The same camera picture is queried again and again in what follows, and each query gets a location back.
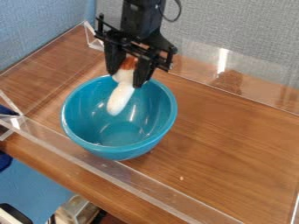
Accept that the clear acrylic back barrier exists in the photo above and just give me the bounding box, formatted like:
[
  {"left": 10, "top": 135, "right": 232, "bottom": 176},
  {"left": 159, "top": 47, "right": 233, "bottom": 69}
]
[{"left": 83, "top": 20, "right": 299, "bottom": 116}]

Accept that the clear acrylic front barrier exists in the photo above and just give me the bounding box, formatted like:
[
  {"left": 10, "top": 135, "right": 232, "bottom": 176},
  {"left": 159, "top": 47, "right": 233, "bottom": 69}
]
[{"left": 0, "top": 116, "right": 244, "bottom": 224}]

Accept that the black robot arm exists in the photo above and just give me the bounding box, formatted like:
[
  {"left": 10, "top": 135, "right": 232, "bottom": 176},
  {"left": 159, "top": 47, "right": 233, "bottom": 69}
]
[{"left": 95, "top": 0, "right": 183, "bottom": 88}]

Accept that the dark blue object left edge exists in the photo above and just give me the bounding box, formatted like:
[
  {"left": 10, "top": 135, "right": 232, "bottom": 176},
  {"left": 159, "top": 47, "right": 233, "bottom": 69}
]
[{"left": 0, "top": 104, "right": 19, "bottom": 172}]

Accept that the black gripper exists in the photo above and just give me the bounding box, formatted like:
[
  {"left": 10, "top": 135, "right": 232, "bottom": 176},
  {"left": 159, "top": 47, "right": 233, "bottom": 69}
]
[{"left": 98, "top": 14, "right": 178, "bottom": 88}]

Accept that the clear acrylic corner bracket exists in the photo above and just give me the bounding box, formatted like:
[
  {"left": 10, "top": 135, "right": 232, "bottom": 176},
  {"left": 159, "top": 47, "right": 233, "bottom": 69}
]
[{"left": 83, "top": 19, "right": 126, "bottom": 54}]

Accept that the clear acrylic left bracket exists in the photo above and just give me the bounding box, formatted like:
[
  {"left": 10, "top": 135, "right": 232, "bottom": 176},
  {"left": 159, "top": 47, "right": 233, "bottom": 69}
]
[{"left": 0, "top": 90, "right": 25, "bottom": 142}]

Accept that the grey box under table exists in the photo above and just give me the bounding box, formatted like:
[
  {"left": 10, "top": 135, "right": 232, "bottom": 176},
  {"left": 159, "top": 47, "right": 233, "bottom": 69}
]
[{"left": 47, "top": 195, "right": 99, "bottom": 224}]

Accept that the clear acrylic barrier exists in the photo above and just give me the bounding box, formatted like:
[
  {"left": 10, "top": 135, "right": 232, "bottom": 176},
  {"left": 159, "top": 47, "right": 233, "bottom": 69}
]
[
  {"left": 83, "top": 20, "right": 299, "bottom": 116},
  {"left": 0, "top": 116, "right": 244, "bottom": 224}
]

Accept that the blue plastic bowl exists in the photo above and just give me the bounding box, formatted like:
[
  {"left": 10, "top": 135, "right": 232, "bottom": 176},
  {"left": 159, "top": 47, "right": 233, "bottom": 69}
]
[{"left": 61, "top": 75, "right": 178, "bottom": 161}]

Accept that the black white object bottom left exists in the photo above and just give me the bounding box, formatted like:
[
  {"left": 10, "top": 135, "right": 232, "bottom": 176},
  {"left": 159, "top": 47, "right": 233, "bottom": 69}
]
[{"left": 0, "top": 203, "right": 34, "bottom": 224}]

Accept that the plush brown white mushroom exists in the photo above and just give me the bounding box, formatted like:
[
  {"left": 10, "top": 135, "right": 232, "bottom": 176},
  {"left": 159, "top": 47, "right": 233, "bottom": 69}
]
[{"left": 107, "top": 57, "right": 137, "bottom": 116}]

